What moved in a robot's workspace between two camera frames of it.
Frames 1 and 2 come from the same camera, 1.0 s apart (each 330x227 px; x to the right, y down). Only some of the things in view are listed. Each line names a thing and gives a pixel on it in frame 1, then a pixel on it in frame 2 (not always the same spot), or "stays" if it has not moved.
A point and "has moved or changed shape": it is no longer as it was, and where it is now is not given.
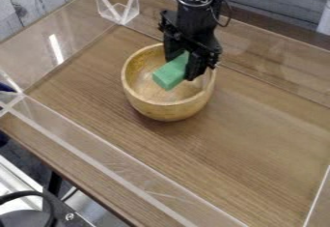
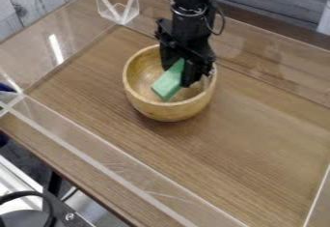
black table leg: (55, 184) stays
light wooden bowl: (172, 104) stays
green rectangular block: (171, 71) has moved or changed shape
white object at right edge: (323, 22) stays
